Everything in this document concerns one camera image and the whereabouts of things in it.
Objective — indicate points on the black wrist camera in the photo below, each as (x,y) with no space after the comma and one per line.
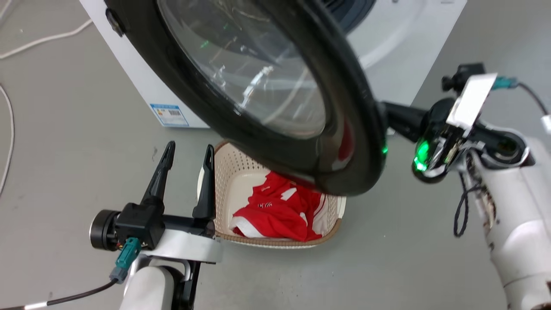
(462,75)
(137,224)

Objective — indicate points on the white washing machine body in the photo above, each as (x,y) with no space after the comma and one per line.
(400,47)

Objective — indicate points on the red white garment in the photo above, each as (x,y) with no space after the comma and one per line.
(280,211)

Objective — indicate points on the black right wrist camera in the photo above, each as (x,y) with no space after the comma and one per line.
(462,75)

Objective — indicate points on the beige perforated laundry basket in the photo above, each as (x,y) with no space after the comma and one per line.
(234,181)

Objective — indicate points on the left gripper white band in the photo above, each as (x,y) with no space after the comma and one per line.
(193,245)

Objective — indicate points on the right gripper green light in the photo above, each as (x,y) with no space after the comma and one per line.
(434,142)

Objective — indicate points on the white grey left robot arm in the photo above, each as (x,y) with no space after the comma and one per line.
(148,286)

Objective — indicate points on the blue white energy label sticker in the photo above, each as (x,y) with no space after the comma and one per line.
(169,115)

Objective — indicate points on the black round glass washer door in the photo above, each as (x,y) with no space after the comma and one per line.
(275,142)

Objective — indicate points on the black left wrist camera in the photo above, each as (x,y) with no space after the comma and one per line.
(137,224)

